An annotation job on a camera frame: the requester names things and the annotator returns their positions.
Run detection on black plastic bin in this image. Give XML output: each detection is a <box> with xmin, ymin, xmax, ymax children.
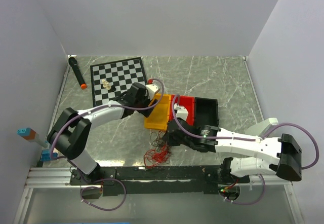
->
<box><xmin>193</xmin><ymin>97</ymin><xmax>219</xmax><ymax>127</ymax></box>

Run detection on red cable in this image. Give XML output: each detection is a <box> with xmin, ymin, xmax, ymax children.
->
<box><xmin>143</xmin><ymin>144</ymin><xmax>173</xmax><ymax>169</ymax></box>

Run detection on black and white chessboard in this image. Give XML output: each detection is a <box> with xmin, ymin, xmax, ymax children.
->
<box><xmin>90</xmin><ymin>57</ymin><xmax>147</xmax><ymax>107</ymax></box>

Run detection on dark brown cable tangle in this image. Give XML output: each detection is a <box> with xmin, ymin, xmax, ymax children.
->
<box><xmin>148</xmin><ymin>130</ymin><xmax>168</xmax><ymax>154</ymax></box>

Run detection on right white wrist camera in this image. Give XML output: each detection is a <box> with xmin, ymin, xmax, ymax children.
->
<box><xmin>174</xmin><ymin>104</ymin><xmax>189</xmax><ymax>121</ymax></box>

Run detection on yellow plastic bin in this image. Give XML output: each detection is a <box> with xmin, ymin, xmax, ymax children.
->
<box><xmin>144</xmin><ymin>94</ymin><xmax>171</xmax><ymax>131</ymax></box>

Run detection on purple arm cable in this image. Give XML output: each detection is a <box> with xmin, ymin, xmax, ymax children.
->
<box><xmin>49</xmin><ymin>78</ymin><xmax>165</xmax><ymax>159</ymax></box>
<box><xmin>171</xmin><ymin>95</ymin><xmax>319</xmax><ymax>170</ymax></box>

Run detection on cream chess pieces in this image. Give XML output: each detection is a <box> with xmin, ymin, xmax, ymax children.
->
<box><xmin>101</xmin><ymin>79</ymin><xmax>111</xmax><ymax>90</ymax></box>

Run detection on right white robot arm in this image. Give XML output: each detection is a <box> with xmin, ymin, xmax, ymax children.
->
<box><xmin>163</xmin><ymin>118</ymin><xmax>302</xmax><ymax>183</ymax></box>

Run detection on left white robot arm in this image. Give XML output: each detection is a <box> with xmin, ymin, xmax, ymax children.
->
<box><xmin>47</xmin><ymin>79</ymin><xmax>164</xmax><ymax>184</ymax></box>

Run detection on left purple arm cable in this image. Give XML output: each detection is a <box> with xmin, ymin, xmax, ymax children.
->
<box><xmin>49</xmin><ymin>78</ymin><xmax>165</xmax><ymax>159</ymax></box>

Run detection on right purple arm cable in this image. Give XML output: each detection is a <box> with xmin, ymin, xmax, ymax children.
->
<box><xmin>171</xmin><ymin>95</ymin><xmax>319</xmax><ymax>170</ymax></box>

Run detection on black marker orange cap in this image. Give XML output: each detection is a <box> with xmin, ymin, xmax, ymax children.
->
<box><xmin>68</xmin><ymin>57</ymin><xmax>87</xmax><ymax>90</ymax></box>

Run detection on blue and brown block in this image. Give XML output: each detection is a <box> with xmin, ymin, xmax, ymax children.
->
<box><xmin>17</xmin><ymin>127</ymin><xmax>48</xmax><ymax>148</ymax></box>

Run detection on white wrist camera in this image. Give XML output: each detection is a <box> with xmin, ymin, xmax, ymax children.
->
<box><xmin>174</xmin><ymin>104</ymin><xmax>189</xmax><ymax>121</ymax></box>
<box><xmin>145</xmin><ymin>79</ymin><xmax>159</xmax><ymax>100</ymax></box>

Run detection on blue toy block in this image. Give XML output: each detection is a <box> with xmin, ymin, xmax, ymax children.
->
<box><xmin>40</xmin><ymin>150</ymin><xmax>58</xmax><ymax>162</ymax></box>

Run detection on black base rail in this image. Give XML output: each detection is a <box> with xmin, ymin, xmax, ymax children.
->
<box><xmin>69</xmin><ymin>165</ymin><xmax>251</xmax><ymax>197</ymax></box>

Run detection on red plastic bin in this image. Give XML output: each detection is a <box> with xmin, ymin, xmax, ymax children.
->
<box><xmin>180</xmin><ymin>96</ymin><xmax>195</xmax><ymax>126</ymax></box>

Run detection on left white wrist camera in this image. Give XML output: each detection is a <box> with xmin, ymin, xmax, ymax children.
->
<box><xmin>145</xmin><ymin>79</ymin><xmax>159</xmax><ymax>100</ymax></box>

